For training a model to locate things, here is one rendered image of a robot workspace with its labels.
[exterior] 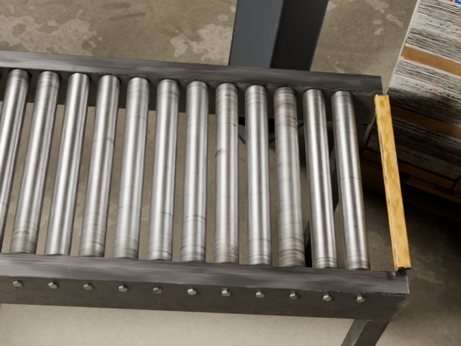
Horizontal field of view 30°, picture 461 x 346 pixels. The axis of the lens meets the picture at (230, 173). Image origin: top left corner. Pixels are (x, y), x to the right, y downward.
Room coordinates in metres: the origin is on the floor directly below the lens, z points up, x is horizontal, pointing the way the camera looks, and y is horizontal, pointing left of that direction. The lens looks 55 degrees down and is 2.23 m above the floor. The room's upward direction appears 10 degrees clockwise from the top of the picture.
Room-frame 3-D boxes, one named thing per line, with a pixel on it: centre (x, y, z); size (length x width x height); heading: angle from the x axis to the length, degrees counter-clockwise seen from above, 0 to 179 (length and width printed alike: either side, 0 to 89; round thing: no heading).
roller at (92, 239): (0.97, 0.27, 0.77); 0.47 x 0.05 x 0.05; 8
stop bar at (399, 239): (1.05, -0.33, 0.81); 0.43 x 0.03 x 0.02; 8
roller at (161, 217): (0.99, 0.14, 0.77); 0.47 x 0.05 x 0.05; 8
